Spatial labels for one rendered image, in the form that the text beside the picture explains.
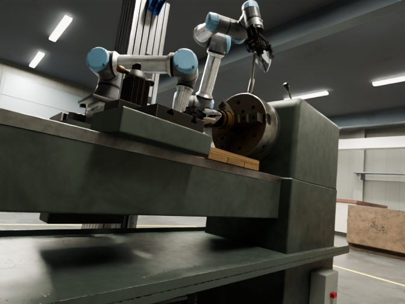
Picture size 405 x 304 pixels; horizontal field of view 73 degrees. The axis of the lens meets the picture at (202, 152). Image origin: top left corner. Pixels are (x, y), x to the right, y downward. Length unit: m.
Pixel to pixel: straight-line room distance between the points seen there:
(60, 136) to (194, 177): 0.40
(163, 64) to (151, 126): 0.77
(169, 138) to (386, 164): 10.78
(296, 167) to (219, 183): 0.48
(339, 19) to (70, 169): 4.38
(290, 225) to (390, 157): 10.11
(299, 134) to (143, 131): 0.86
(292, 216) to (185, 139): 0.72
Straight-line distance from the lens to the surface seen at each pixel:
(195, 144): 0.76
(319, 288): 1.56
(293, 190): 1.30
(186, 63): 1.37
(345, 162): 11.72
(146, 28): 2.03
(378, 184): 11.28
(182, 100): 1.47
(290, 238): 1.31
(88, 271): 0.76
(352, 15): 4.62
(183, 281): 0.70
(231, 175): 0.99
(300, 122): 1.36
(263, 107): 1.25
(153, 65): 1.42
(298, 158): 1.33
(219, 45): 1.80
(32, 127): 0.62
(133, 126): 0.64
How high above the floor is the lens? 0.76
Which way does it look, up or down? 8 degrees up
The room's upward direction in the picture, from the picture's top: 7 degrees clockwise
